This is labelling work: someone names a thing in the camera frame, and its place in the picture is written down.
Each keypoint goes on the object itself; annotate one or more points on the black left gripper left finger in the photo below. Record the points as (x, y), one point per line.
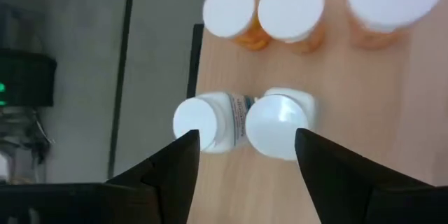
(168, 185)

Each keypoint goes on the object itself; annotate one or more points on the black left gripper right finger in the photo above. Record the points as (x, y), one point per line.
(350, 189)

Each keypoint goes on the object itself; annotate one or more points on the white medicine bottle blue label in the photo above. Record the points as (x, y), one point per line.
(196, 122)
(276, 126)

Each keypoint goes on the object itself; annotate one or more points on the orange pill bottle white cap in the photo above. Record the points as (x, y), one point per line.
(393, 1)
(229, 8)
(290, 7)

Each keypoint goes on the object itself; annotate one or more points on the black box green lights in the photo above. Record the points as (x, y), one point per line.
(28, 77)

